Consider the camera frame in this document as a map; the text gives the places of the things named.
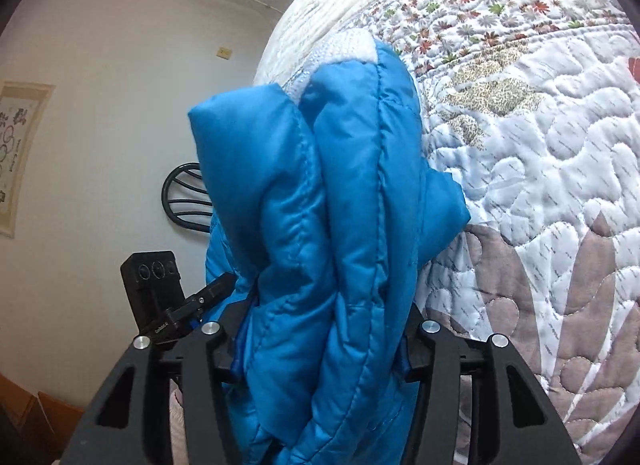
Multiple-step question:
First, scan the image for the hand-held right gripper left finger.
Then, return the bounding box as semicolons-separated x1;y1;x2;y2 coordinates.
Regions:
60;301;251;465

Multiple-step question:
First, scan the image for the framed wall picture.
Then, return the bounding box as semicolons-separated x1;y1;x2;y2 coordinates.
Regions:
0;81;56;238

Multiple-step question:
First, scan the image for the floral quilted bed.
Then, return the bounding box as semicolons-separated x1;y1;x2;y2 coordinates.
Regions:
250;0;640;465

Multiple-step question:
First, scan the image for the cardboard box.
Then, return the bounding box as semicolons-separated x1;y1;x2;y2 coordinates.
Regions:
0;372;86;465

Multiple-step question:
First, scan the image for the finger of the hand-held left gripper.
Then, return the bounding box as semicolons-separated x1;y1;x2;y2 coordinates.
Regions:
142;272;236;344

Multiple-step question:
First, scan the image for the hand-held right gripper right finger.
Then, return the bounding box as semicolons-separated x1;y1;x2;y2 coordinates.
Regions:
400;305;583;465

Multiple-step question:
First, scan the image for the blue puffer jacket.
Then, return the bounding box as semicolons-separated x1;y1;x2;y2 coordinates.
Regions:
187;30;472;465

